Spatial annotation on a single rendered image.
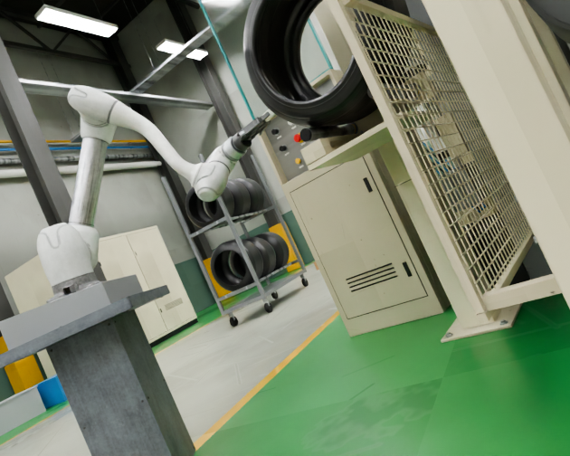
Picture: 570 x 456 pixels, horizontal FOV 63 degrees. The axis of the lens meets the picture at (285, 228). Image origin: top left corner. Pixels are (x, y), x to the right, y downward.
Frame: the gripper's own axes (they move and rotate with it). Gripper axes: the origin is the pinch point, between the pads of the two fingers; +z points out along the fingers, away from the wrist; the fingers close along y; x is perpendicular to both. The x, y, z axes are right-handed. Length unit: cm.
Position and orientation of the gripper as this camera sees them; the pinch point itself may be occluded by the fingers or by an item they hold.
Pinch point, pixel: (270, 112)
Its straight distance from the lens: 180.8
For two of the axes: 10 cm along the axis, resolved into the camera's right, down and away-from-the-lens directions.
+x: 5.1, 8.5, -1.2
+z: 6.5, -4.7, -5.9
